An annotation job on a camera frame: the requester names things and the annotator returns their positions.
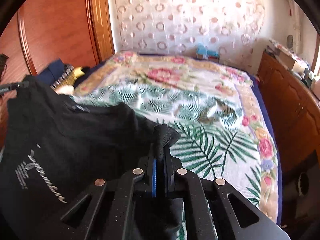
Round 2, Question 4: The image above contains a cardboard box on cabinet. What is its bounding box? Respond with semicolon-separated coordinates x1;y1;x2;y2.
278;51;305;73

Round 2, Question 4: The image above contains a floral and leaf bedspread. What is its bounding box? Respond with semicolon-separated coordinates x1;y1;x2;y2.
0;51;283;240

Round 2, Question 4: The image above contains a folded navy clothes stack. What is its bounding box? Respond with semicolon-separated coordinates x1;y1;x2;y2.
36;59;74;86

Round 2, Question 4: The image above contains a yellow plush toy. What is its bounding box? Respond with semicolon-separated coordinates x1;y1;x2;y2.
51;64;90;95

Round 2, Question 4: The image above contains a blue tissue box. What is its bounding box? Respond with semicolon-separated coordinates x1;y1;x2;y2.
196;45;220;63

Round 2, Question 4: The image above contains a long wooden cabinet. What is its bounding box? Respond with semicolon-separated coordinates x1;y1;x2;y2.
258;52;319;173

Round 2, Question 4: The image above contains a wooden louvered wardrobe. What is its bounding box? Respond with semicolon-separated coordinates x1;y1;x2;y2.
0;0;116;145

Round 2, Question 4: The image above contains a window side curtain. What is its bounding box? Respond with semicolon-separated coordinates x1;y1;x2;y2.
287;0;303;54

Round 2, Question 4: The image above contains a black Superman t-shirt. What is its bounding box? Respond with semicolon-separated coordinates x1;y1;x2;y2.
1;76;180;239

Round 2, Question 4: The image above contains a circle patterned sheer curtain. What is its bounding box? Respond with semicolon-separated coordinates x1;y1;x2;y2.
109;0;265;61

